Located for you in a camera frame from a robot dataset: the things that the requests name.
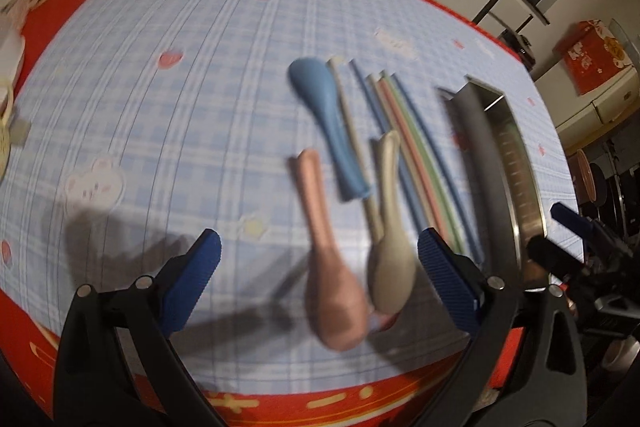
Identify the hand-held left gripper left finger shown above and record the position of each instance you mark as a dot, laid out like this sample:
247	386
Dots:
192	279

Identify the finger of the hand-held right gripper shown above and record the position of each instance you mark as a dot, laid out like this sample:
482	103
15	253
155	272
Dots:
552	254
570	219

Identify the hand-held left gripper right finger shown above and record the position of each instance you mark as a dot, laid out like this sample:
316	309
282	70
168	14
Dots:
447	282

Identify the beige spoon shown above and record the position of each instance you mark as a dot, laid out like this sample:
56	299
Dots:
392	277

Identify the stainless steel utensil container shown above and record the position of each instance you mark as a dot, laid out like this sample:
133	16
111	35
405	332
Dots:
520	167

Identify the pink spoon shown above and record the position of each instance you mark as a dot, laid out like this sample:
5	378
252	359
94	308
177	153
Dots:
335	297

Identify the blue chopstick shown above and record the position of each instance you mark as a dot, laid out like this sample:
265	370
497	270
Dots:
364	89
440	167

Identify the green chopstick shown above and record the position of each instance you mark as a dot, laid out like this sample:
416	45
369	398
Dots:
417	142

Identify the blue spoon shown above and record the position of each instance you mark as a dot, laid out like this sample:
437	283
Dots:
320	107

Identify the brown trash bin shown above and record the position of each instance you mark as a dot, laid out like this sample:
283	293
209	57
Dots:
582	177

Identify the tape roll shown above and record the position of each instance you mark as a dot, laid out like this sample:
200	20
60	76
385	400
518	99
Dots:
612	357

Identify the cream fridge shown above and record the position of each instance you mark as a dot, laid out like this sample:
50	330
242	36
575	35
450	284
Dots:
610	107

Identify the red printed cloth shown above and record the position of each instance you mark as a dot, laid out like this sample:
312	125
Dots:
592	57

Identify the rice cooker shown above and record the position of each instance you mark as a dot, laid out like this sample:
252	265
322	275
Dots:
520	49

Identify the black metal rack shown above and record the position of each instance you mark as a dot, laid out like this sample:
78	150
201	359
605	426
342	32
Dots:
490	4

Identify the yellow mug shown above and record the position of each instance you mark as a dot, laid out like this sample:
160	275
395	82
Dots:
5	132

